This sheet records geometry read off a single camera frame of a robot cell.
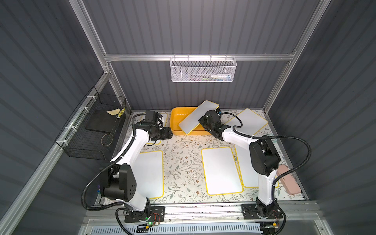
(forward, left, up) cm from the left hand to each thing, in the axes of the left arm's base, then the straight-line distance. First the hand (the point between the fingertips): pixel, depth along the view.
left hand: (169, 135), depth 85 cm
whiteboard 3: (-17, -31, -17) cm, 39 cm away
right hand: (+14, -19, +1) cm, 24 cm away
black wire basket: (-4, +37, +11) cm, 39 cm away
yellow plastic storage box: (+32, -3, -16) cm, 36 cm away
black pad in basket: (0, +34, +13) cm, 37 cm away
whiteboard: (+31, +9, -16) cm, 36 cm away
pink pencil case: (-22, -69, -15) cm, 74 cm away
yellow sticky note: (+8, +30, +12) cm, 33 cm away
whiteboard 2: (-11, +14, -20) cm, 27 cm away
